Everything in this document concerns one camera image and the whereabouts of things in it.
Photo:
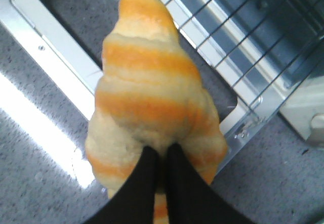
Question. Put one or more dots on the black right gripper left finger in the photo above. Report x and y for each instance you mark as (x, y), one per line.
(134, 201)

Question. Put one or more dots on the glass oven door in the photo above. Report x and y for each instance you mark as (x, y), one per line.
(204, 24)

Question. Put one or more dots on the cream Toshiba toaster oven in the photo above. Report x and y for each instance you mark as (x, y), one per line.
(301, 115)

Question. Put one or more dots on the striped croissant bread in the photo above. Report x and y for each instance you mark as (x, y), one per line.
(150, 94)

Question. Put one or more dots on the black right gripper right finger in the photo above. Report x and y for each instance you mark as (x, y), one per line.
(189, 198)

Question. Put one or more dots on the lower cream oven knob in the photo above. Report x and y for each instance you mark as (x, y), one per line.
(317, 123)

